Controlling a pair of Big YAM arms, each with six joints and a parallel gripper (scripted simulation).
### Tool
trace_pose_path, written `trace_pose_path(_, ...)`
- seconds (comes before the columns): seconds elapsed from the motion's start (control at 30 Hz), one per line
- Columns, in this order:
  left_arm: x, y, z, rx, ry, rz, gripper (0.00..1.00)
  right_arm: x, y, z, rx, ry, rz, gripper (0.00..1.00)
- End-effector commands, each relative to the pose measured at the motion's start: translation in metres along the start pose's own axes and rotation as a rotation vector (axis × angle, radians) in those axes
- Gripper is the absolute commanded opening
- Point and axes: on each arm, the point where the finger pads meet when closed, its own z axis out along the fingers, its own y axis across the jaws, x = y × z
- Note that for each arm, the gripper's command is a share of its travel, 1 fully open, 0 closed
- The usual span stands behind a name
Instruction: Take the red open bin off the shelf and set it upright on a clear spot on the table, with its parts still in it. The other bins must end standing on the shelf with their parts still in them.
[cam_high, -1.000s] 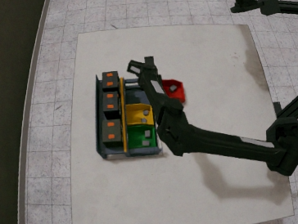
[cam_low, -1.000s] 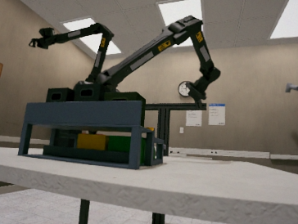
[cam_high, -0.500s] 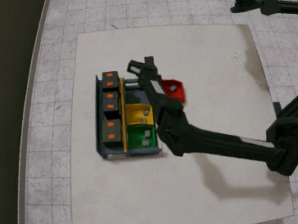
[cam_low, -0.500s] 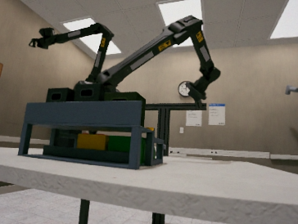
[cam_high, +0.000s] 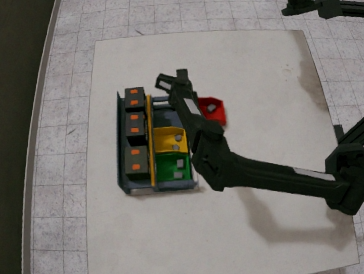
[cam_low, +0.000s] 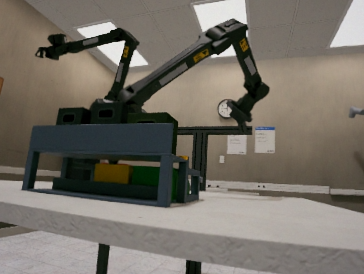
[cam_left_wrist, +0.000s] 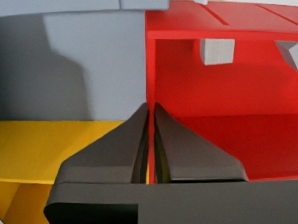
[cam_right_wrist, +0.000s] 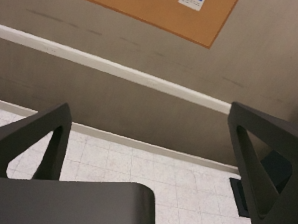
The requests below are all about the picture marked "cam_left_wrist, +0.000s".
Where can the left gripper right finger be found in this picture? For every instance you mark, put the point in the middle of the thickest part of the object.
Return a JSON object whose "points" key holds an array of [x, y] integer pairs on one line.
{"points": [[188, 157]]}

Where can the yellow open bin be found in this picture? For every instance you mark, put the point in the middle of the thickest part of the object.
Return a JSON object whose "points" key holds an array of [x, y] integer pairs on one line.
{"points": [[30, 155]]}

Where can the dark blue-grey shelf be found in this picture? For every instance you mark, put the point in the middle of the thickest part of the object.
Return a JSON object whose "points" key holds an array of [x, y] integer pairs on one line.
{"points": [[84, 66]]}

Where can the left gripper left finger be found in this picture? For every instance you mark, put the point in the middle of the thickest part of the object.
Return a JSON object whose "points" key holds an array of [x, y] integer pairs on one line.
{"points": [[115, 156]]}

